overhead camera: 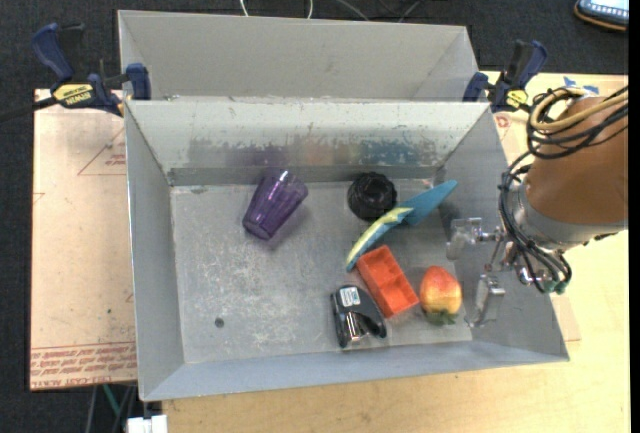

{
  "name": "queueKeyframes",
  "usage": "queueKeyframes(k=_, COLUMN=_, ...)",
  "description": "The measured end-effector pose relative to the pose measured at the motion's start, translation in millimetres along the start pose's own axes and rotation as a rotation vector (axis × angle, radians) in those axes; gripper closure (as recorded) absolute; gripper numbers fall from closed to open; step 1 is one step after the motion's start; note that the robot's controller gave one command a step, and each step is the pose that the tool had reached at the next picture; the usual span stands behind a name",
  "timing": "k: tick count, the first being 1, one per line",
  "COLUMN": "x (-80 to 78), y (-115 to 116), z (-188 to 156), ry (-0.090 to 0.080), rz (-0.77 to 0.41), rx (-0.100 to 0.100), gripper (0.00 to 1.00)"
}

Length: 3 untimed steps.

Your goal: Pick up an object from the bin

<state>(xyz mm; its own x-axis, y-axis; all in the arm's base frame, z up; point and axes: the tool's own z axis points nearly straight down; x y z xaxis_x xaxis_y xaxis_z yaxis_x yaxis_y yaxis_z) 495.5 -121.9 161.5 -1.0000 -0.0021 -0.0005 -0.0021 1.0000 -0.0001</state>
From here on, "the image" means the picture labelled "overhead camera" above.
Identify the black ribbed round cup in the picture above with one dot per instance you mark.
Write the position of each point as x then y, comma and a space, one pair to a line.
372, 196

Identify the orange divided plastic box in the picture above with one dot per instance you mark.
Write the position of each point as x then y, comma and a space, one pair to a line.
387, 281

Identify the black stapler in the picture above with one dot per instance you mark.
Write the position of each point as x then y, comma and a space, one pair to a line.
356, 316

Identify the purple clear plastic cup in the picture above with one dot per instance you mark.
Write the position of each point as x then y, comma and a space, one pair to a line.
274, 206

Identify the blue and yellow flat toy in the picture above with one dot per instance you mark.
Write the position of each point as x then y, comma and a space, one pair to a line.
425, 206

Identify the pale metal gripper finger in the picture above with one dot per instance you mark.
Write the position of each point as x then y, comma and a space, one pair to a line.
462, 232
486, 301

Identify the grey metal bin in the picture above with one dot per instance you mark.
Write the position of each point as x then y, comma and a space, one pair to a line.
260, 291

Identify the brown cardboard board red print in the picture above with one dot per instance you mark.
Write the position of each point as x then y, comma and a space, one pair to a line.
80, 246

